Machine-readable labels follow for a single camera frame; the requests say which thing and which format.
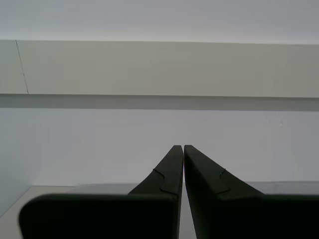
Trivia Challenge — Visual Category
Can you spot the white table cover sheet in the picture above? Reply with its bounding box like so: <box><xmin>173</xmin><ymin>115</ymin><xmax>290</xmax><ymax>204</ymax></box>
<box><xmin>67</xmin><ymin>181</ymin><xmax>319</xmax><ymax>195</ymax></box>

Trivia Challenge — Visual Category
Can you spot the beige horizontal wall board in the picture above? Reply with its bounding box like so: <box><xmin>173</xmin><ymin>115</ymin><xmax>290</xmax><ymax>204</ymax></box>
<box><xmin>0</xmin><ymin>39</ymin><xmax>319</xmax><ymax>98</ymax></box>

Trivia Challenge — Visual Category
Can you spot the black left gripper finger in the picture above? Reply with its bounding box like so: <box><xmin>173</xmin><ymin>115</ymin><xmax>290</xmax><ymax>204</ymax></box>
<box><xmin>183</xmin><ymin>144</ymin><xmax>319</xmax><ymax>239</ymax></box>
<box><xmin>18</xmin><ymin>145</ymin><xmax>184</xmax><ymax>239</ymax></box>

